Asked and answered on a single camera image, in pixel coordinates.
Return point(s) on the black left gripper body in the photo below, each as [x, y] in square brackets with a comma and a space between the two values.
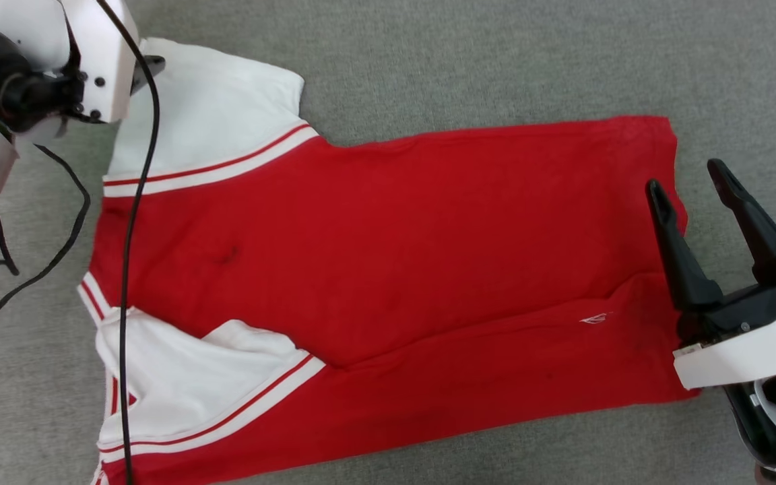
[24, 98]

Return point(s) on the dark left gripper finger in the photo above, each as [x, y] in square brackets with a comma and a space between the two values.
[149, 67]

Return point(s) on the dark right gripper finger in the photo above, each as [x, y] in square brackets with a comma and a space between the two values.
[758, 229]
[681, 263]

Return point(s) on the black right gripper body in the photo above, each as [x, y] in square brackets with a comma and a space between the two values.
[765, 306]

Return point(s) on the red and white t-shirt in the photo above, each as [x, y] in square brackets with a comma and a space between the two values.
[395, 256]

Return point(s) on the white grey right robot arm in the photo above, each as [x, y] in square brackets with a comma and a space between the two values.
[775, 424]

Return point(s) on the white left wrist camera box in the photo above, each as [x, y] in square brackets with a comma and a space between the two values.
[102, 60]

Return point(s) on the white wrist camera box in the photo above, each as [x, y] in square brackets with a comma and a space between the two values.
[102, 60]
[745, 357]

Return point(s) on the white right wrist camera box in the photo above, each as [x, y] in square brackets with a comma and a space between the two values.
[745, 357]

